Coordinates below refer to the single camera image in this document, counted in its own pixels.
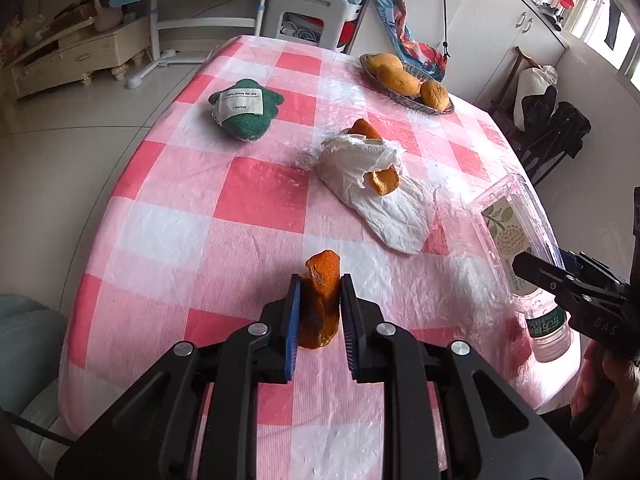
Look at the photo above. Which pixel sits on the long yellow mango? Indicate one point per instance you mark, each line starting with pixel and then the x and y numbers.
pixel 397 80

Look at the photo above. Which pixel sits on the pale green cushion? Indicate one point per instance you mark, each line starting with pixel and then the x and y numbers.
pixel 30 350

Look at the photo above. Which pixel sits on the colourful printed bag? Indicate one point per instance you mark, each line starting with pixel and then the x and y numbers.
pixel 425 57

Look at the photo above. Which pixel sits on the yellow mango with dark stem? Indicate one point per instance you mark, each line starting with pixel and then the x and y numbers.
pixel 385 62

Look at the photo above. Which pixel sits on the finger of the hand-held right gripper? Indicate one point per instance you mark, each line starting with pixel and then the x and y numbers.
pixel 535 270
pixel 585 262

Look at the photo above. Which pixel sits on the dark woven fruit basket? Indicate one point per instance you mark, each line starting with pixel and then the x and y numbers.
pixel 400 100

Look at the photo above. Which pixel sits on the plump speckled yellow mango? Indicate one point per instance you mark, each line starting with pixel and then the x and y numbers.
pixel 434 95

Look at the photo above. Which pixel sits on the black hanging garment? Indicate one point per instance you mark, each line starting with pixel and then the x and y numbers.
pixel 612 25

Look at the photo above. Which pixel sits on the cream TV cabinet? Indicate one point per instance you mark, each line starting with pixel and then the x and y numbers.
pixel 75 60

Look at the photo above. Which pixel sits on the long orange peel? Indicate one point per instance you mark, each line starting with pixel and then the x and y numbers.
pixel 320 300

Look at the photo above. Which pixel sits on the white plastic stool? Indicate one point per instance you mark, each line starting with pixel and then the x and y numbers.
pixel 305 0

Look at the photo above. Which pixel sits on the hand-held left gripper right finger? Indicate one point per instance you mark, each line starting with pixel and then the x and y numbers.
pixel 350 330

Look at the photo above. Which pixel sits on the pink white checked tablecloth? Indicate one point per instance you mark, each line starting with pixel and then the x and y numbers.
pixel 200 240

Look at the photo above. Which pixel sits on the curled orange peel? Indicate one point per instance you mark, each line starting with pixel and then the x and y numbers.
pixel 365 130

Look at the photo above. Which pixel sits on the person's right hand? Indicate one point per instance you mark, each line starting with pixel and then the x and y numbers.
pixel 622 385

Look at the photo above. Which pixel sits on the white plastic bag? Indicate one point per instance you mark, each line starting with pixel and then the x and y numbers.
pixel 532 82

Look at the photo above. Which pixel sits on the green scouring pad pack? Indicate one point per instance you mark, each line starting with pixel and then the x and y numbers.
pixel 250 122

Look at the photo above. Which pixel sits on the clear plastic box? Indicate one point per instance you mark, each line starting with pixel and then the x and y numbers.
pixel 530 195

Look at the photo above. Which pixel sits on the window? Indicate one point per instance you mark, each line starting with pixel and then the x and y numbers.
pixel 592 15

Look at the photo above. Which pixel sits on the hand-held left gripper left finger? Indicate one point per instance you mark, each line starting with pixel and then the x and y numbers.
pixel 292 330

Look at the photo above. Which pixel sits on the clear plastic water bottle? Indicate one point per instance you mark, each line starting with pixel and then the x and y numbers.
pixel 550 345

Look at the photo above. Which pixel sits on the white tissue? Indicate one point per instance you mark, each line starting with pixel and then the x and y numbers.
pixel 390 215

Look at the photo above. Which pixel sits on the row of shoes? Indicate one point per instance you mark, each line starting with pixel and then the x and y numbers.
pixel 545 10

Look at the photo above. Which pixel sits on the dark wooden chair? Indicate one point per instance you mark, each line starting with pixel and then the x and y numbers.
pixel 524 57

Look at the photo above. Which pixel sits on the white cabinet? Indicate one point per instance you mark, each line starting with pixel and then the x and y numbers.
pixel 500 35

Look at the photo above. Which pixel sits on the beige kettlebell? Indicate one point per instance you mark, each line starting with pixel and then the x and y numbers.
pixel 107 17

